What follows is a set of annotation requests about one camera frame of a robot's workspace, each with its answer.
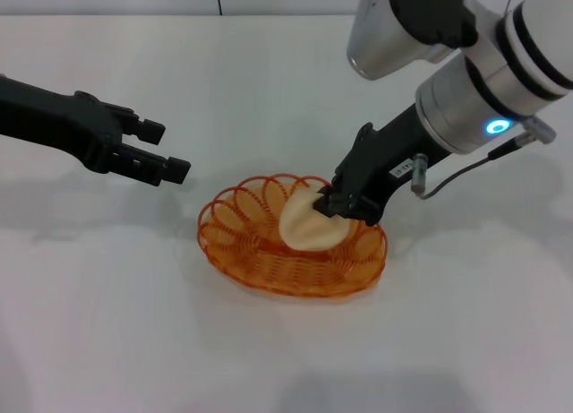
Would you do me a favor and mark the orange woven wire basket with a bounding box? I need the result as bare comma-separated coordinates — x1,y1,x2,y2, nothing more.
196,173,389,301

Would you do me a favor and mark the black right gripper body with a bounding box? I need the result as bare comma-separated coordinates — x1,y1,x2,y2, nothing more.
332,102,449,207

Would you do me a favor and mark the right arm connector cable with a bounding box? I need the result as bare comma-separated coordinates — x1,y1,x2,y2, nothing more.
410,118,558,200

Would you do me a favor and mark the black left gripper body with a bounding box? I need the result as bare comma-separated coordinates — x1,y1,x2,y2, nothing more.
0,74,127,173

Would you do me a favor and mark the beige round bread bun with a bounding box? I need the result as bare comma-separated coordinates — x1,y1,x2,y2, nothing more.
279,185,355,254

